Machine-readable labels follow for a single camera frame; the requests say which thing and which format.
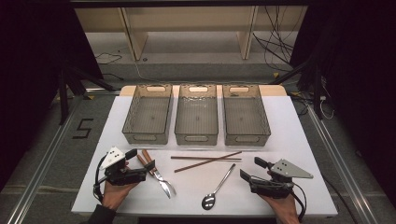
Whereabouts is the left hand-held gripper cable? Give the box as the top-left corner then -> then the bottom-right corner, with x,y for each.
92,155 -> 109,203

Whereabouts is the thin black floor cable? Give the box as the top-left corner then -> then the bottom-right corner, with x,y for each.
94,51 -> 124,65

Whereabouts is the black tripod stand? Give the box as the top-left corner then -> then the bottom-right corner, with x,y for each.
269,46 -> 325,121
57,66 -> 117,126

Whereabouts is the hand-held gripper cable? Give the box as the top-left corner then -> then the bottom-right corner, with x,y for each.
92,155 -> 109,203
290,181 -> 308,223

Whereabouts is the right hand-held gripper cable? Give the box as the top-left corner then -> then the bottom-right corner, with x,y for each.
290,181 -> 308,223

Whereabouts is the steel spoon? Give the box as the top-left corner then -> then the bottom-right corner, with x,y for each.
201,163 -> 237,211

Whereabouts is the person's left hand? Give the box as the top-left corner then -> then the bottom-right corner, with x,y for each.
102,180 -> 139,212

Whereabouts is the wooden-handled steel fork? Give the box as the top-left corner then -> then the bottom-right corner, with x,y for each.
136,153 -> 177,197

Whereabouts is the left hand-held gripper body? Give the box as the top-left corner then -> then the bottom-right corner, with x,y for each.
100,147 -> 148,187

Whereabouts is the aluminium floor rail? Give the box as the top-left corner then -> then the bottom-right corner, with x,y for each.
6,92 -> 86,224
306,104 -> 379,224

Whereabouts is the bundle of black floor cables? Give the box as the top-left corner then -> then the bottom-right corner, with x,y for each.
251,6 -> 297,69

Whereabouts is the light wooden shelf unit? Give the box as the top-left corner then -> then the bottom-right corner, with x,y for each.
74,6 -> 308,62

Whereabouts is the person's right hand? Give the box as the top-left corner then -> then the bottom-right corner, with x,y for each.
260,193 -> 302,224

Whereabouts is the grey translucent plastic bin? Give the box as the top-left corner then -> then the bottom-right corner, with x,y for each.
174,83 -> 219,147
121,83 -> 174,146
221,83 -> 272,147

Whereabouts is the black curtain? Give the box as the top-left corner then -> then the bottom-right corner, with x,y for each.
0,0 -> 105,191
290,0 -> 396,207

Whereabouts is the white table mat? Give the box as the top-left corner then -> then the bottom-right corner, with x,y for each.
71,94 -> 339,217

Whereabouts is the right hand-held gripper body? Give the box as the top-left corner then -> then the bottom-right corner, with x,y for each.
249,159 -> 314,199

